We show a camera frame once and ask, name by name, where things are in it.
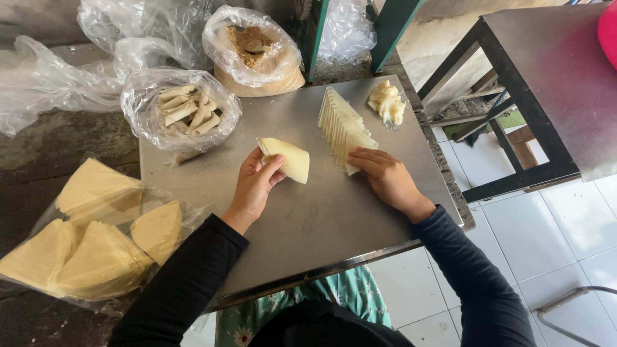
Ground brown wooden stool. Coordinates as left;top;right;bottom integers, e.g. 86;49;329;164
505;125;550;170

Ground person's right hand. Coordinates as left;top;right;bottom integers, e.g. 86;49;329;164
346;147;437;224

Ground person's left hand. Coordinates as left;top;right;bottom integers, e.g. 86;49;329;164
222;147;288;236

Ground green floral skirt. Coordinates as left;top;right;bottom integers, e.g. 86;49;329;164
215;265;392;347

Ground small stack of pastry wrappers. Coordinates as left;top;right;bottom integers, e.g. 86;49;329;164
256;138;310;185

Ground fanned row of triangular wrappers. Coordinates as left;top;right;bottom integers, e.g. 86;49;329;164
317;86;380;176

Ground empty clear plastic bag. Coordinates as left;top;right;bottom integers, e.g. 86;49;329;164
317;0;378;66

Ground clear bag holding wrapper stacks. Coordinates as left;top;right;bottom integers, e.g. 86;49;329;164
0;153;209;316

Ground grey metal chair frame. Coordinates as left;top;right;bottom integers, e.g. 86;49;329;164
535;286;617;347

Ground clear bag holding rolled pastries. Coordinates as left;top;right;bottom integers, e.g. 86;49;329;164
120;67;243;167

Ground green metal post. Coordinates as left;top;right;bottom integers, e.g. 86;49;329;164
370;0;424;74
300;0;331;84

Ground thick stack of pastry wrappers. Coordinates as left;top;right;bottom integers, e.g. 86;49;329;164
0;219;79;291
130;200;183;266
55;157;144;228
49;220;154;301

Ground pile of rolled pastries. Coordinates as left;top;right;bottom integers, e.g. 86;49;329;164
157;83;221;136

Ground lump of pale butter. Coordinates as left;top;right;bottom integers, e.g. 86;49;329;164
367;79;407;129

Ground crumpled clear plastic sheets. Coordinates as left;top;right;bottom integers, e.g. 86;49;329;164
0;0;215;139

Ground pink plastic container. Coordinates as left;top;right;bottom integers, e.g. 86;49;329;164
597;0;617;71

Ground clear bag of brown crumbs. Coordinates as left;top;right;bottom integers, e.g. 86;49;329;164
202;5;307;98

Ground black top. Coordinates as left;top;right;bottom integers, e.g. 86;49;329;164
248;300;416;347

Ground steel table with black frame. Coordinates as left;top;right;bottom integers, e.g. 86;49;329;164
417;0;617;203

